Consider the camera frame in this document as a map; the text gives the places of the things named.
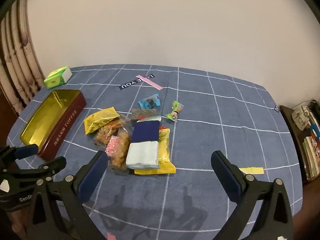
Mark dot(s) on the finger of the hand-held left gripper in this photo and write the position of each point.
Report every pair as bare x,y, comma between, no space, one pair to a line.
25,151
50,167

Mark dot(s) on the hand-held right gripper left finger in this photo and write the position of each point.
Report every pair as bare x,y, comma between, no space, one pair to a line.
92,177

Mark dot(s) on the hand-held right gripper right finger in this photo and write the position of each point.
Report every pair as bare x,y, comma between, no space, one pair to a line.
226,177

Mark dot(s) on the gold and maroon tin box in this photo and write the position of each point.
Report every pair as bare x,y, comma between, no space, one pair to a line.
50,120

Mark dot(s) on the yellow snack packet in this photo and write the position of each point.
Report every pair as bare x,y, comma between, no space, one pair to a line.
100,120
165,155

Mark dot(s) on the navy and pale blue packet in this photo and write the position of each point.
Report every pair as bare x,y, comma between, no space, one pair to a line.
145,135

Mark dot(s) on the green candy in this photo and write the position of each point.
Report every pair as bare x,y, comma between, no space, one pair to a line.
174,112

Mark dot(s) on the blue candy wrapper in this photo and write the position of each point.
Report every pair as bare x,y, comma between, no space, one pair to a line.
145,103

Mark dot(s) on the yellow tape strip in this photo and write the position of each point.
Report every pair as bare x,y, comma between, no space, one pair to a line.
251,170

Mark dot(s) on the pink candy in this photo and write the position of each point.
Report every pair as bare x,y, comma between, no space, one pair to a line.
111,147

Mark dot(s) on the brown wooden door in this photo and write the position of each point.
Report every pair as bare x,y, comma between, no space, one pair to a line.
7,115

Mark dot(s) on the small pink tape piece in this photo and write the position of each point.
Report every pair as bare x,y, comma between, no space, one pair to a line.
110,236

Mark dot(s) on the green tissue pack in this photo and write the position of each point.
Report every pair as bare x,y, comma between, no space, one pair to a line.
56,78

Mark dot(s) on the wooden shelf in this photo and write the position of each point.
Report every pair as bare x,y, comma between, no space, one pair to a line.
297,140

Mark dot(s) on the grey snack block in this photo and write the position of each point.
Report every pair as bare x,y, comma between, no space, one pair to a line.
142,112

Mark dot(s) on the floral pouch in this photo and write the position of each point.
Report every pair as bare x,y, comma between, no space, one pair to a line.
301,117

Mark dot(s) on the beige patterned curtain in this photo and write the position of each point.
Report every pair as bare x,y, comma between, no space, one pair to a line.
17,55

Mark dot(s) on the navy label strip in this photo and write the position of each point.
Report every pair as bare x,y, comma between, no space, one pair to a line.
130,84

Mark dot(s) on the pink tape strip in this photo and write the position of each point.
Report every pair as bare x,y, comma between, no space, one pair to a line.
155,85

